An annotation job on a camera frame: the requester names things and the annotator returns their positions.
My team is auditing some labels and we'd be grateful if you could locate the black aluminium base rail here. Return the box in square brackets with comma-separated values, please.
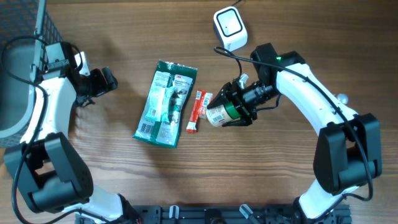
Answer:
[75, 204, 353, 224]

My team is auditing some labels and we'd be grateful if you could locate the camera cable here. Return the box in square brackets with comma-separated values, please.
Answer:
[213, 46, 374, 202]
[0, 35, 85, 224]

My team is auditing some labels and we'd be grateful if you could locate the yellow oil bottle silver cap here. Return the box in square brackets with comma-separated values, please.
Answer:
[336, 93, 349, 105]

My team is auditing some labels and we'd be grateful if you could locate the red tissue pack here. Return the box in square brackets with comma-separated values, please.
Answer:
[198, 92, 213, 119]

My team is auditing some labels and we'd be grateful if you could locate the green foil packet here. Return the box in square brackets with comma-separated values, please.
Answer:
[133, 60, 198, 148]

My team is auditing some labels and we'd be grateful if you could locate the left camera cable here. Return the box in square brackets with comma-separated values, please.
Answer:
[0, 35, 85, 224]

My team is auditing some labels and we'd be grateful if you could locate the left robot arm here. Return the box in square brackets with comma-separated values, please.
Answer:
[4, 42, 141, 223]

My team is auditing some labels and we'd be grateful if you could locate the red white snack packet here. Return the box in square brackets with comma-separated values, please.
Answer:
[186, 90, 206, 133]

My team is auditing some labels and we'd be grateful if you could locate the right camera cable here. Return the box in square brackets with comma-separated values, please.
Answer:
[213, 46, 374, 202]

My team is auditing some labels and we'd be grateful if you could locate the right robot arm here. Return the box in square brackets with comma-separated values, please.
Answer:
[205, 43, 382, 223]

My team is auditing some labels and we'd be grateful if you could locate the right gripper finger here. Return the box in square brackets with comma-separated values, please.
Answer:
[222, 118, 252, 127]
[206, 82, 232, 109]

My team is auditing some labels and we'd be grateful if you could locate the white barcode scanner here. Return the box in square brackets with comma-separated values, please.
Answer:
[213, 6, 248, 52]

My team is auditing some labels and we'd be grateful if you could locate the grey plastic mesh basket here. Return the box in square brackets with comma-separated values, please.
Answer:
[1, 0, 62, 148]

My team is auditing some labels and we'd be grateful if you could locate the green lid jar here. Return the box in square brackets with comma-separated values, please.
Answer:
[206, 102, 241, 127]

